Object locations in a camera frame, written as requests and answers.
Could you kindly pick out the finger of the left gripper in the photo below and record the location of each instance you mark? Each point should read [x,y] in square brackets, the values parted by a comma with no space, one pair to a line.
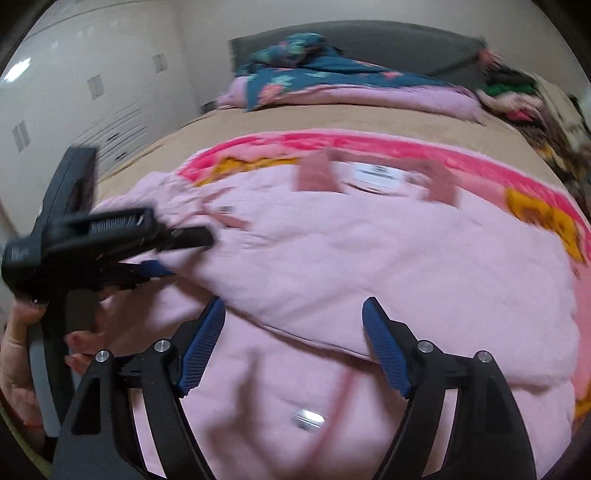
[153,269]

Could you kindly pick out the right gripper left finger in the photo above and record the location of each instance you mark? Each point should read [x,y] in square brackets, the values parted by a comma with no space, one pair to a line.
[99,440]

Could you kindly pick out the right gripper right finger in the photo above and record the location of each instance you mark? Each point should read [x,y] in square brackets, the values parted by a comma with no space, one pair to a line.
[488,437]

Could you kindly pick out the pink quilted jacket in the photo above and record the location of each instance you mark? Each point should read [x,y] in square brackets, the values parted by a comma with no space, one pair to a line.
[293,390]

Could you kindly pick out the pile of folded clothes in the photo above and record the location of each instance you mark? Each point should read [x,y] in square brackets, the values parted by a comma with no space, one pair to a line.
[550,120]

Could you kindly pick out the person's left hand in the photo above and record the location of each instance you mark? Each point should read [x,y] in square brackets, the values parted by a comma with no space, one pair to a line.
[16,378]

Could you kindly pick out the tan bed cover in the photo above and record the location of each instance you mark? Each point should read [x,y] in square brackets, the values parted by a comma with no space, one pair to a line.
[491,137]

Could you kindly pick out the white wardrobe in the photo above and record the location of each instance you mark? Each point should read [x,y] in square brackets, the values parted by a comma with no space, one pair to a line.
[106,74]

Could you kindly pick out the blue floral pink quilt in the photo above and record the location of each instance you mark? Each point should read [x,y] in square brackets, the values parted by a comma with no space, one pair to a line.
[304,69]

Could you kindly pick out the pink cartoon bear blanket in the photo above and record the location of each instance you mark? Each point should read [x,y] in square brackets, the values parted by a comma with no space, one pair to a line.
[526,198]

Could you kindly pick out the dark grey headboard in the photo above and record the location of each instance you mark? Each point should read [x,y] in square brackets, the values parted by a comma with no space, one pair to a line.
[420,49]

